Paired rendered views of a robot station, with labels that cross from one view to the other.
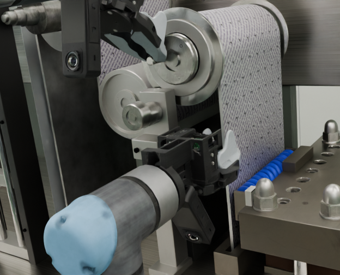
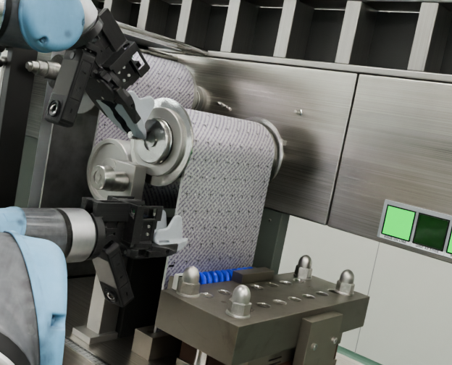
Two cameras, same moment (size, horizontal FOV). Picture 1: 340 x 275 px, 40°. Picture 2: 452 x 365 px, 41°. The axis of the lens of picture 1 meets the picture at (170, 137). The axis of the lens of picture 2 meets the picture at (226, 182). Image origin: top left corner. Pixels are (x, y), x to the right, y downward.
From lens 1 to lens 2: 35 cm
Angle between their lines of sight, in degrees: 11
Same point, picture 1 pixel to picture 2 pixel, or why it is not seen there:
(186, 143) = (124, 204)
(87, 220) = (3, 219)
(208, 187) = (133, 250)
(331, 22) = (328, 161)
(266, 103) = (238, 214)
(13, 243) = not seen: outside the picture
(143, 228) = not seen: hidden behind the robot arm
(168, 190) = (87, 231)
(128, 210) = (41, 227)
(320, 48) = (314, 183)
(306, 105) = (379, 284)
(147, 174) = (75, 213)
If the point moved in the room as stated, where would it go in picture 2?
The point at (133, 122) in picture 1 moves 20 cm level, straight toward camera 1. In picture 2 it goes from (97, 182) to (63, 198)
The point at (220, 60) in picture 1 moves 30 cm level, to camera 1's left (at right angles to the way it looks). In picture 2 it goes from (188, 152) to (9, 116)
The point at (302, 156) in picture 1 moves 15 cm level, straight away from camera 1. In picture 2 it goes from (256, 273) to (278, 260)
